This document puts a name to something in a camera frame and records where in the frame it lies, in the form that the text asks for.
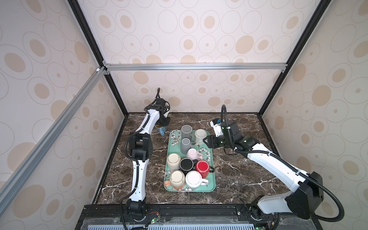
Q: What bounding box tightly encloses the white mug red inside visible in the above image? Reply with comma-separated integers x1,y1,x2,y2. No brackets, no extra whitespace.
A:
195,129,207,145

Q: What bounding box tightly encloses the blue butterfly mug yellow inside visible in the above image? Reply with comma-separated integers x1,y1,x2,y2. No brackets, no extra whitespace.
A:
158,126,167,136

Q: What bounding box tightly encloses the tall dark grey mug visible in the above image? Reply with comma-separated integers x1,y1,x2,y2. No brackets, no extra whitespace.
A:
181,125,195,143

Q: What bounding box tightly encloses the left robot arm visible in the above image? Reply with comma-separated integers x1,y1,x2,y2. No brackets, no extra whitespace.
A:
123,88,171,219

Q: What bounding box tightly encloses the pale pink mug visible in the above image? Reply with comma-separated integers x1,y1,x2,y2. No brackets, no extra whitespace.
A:
186,148,203,161

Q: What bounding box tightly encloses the small light grey mug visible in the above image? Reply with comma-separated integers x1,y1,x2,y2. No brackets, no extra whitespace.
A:
180,138,192,155

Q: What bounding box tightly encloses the black mug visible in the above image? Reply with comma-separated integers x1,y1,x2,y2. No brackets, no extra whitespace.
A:
179,158,194,175

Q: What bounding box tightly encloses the cream beige mug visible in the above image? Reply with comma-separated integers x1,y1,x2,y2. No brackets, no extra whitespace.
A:
166,153,181,172

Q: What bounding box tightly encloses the large white mug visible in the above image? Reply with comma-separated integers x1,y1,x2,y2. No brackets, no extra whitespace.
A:
186,171,209,190

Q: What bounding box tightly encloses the mint green floral tray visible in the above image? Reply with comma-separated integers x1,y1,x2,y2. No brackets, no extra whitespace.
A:
164,130,216,193

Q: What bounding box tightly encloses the left diagonal aluminium bar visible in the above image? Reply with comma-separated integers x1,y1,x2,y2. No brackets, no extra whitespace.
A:
1,66,107,215

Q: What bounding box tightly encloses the cream mug orange handle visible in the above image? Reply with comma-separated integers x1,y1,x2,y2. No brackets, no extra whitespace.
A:
164,170,186,190

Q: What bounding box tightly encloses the horizontal aluminium frame bar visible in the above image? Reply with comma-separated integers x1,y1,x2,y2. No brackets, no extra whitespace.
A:
105,62,288,71

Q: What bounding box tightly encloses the left black frame post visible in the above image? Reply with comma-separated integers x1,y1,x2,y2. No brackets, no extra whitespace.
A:
67,0,128,117

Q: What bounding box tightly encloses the black frame post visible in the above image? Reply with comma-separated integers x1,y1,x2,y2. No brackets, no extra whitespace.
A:
67,0,128,117
258,0,332,117

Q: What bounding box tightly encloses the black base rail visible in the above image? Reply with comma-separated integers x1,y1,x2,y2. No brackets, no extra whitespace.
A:
75,204,322,230

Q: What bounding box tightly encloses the right black frame post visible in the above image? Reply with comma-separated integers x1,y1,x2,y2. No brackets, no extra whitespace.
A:
258,0,332,117

